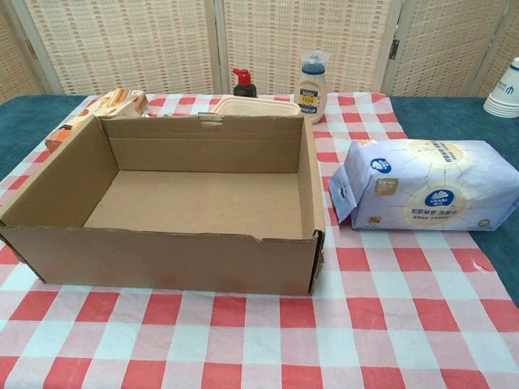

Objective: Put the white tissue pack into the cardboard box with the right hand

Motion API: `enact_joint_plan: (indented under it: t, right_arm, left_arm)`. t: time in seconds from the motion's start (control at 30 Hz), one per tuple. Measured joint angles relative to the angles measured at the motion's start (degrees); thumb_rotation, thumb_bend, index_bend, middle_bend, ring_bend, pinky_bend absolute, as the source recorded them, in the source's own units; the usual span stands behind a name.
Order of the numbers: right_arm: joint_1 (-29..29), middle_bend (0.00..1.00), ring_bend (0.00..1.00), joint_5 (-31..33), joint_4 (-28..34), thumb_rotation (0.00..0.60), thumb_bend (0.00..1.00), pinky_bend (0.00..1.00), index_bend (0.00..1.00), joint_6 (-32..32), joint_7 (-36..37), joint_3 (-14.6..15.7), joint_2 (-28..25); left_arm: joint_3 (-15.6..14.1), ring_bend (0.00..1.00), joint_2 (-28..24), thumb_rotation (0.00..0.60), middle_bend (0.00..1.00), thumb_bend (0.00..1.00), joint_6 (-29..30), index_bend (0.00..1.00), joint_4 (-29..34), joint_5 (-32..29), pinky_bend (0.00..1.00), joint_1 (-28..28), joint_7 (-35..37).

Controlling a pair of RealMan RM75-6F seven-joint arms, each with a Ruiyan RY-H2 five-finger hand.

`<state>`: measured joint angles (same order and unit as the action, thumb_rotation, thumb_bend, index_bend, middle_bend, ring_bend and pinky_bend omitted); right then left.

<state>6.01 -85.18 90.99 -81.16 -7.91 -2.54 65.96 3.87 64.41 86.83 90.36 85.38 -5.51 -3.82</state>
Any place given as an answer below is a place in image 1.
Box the beige plastic food container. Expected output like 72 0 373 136
212 96 302 122

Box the pale blue tissue pack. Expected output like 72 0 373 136
328 139 519 233

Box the dark sauce bottle red cap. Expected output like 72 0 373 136
232 67 257 100

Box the orange biscuit box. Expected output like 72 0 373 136
44 88 149 153

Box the red white checkered tablecloth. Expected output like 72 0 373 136
0 92 519 389

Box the woven bamboo folding screen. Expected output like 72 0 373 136
0 0 519 98

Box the brown open cardboard box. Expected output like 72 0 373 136
0 113 325 297

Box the white paper cup stack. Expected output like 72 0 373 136
482 56 519 119

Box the cream mayonnaise squeeze bottle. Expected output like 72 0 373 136
298 51 328 125

